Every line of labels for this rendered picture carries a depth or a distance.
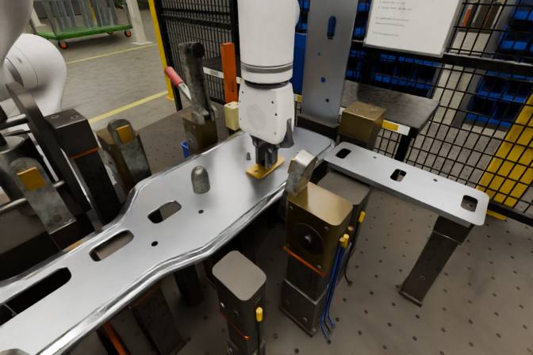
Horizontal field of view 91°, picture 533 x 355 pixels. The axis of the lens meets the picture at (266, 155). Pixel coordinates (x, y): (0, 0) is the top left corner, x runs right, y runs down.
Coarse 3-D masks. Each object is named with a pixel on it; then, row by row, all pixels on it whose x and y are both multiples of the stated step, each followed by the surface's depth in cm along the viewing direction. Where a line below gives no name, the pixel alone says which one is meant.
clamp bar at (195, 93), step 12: (180, 48) 53; (192, 48) 51; (204, 48) 53; (192, 60) 55; (192, 72) 55; (192, 84) 55; (204, 84) 58; (192, 96) 57; (204, 96) 59; (204, 120) 60
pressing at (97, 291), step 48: (240, 144) 61; (144, 192) 48; (192, 192) 48; (240, 192) 48; (96, 240) 39; (144, 240) 39; (192, 240) 39; (0, 288) 33; (96, 288) 33; (144, 288) 34; (0, 336) 29; (48, 336) 29
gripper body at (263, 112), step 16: (288, 80) 43; (240, 96) 46; (256, 96) 43; (272, 96) 41; (288, 96) 42; (240, 112) 48; (256, 112) 45; (272, 112) 42; (288, 112) 43; (256, 128) 46; (272, 128) 44
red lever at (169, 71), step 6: (168, 72) 62; (174, 72) 62; (174, 78) 61; (180, 78) 62; (174, 84) 61; (180, 84) 61; (180, 90) 62; (186, 90) 61; (186, 96) 61; (204, 108) 61; (204, 114) 60
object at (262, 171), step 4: (264, 160) 53; (280, 160) 55; (284, 160) 55; (256, 164) 54; (260, 164) 54; (264, 164) 52; (276, 164) 54; (280, 164) 54; (252, 168) 52; (256, 168) 52; (260, 168) 52; (264, 168) 52; (272, 168) 52; (248, 172) 51; (252, 172) 51; (260, 172) 51; (264, 172) 51; (268, 172) 52; (256, 176) 50; (260, 176) 50
